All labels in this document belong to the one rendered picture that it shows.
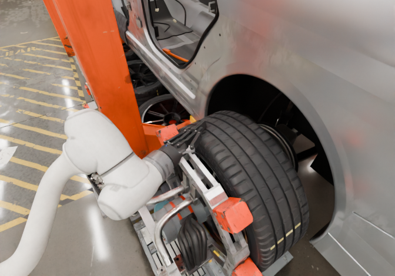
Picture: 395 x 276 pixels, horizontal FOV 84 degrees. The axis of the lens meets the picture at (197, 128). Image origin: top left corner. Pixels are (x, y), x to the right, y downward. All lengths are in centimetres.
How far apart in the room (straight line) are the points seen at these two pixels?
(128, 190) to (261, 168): 42
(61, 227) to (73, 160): 157
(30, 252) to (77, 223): 136
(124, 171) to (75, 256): 147
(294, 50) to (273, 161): 35
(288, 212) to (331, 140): 27
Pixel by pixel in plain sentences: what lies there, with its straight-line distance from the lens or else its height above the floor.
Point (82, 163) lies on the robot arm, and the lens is 59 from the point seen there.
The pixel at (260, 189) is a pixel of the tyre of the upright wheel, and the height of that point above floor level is 113.
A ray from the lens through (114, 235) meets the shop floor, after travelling 195.
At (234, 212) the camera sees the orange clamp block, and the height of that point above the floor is 116.
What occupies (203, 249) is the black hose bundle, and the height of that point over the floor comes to 101.
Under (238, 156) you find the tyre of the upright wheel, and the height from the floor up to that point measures 117.
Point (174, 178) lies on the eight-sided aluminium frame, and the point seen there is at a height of 75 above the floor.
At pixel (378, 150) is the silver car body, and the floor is 133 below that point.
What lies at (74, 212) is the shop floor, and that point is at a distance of 215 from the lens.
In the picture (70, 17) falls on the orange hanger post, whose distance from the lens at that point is 86.
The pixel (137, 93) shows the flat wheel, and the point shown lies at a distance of 217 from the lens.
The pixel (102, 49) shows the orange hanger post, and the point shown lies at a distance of 91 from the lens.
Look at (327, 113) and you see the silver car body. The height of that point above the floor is 134.
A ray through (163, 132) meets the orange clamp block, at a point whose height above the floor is 112.
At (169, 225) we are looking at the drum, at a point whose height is 91.
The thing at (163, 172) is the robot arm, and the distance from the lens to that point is 63.
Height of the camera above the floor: 176
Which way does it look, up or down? 46 degrees down
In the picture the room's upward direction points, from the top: straight up
